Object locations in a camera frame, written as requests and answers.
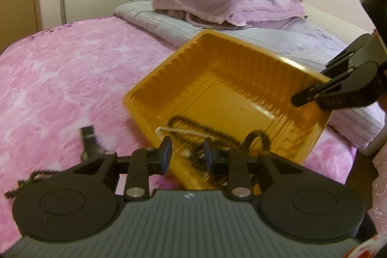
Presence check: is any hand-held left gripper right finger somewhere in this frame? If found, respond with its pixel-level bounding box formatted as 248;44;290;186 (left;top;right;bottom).
203;137;306;202

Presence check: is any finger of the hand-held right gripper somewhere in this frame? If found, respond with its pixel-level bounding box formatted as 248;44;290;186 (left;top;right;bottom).
290;61;382;111
325;34;387;73

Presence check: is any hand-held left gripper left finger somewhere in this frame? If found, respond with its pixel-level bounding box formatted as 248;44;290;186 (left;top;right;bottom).
72;136;173;202

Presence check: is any white pearl necklace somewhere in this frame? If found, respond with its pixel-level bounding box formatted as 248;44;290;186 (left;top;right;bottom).
155;125;214;139

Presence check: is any dark bead necklace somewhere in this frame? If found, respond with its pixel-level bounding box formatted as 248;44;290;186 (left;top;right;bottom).
168;115;242;180
4;170;61;201

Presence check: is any yellow plastic tray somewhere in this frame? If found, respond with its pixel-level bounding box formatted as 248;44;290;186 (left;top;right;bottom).
122;29;333;195

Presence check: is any cream mattress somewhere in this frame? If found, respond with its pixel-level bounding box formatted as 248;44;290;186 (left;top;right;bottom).
302;2;371;35

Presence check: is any grey quilted bedspread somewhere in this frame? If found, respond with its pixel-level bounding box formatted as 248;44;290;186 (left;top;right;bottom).
113;0;387;150

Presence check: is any pink plastic bag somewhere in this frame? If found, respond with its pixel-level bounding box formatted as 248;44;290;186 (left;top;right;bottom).
370;152;387;216

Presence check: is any pink patterned blanket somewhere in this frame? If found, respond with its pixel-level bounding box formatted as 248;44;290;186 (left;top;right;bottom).
0;16;360;246

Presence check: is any purple pillow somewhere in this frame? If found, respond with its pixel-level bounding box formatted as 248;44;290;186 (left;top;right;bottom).
152;0;309;30

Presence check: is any red and white printed packet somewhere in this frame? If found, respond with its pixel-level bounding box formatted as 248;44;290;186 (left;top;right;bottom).
348;234;387;258

